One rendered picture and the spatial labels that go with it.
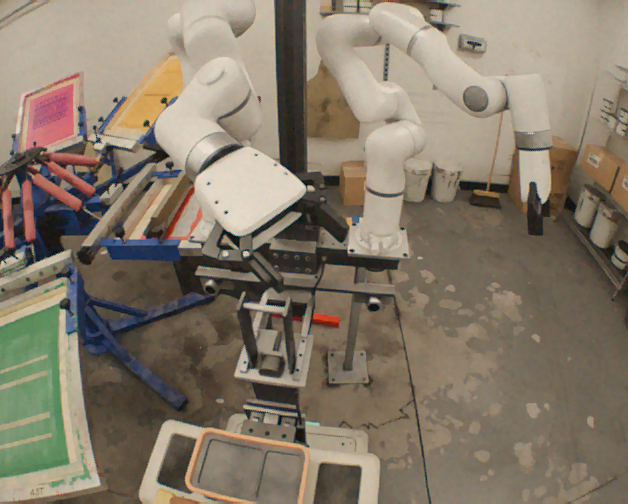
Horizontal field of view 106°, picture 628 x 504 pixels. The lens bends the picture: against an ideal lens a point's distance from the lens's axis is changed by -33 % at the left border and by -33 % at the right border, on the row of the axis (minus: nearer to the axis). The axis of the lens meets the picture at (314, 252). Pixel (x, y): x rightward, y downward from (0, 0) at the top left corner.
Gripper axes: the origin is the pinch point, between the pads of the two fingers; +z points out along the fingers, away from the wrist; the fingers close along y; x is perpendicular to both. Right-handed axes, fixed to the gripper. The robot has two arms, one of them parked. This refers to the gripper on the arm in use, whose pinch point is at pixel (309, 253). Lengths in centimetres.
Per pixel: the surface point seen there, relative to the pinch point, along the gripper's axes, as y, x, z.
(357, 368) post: -41, -161, 15
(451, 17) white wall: -289, -63, -115
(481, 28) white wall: -311, -65, -91
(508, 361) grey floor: -108, -151, 85
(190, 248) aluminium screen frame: -2, -71, -52
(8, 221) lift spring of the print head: 60, -66, -120
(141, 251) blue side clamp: 13, -73, -65
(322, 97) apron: -185, -153, -161
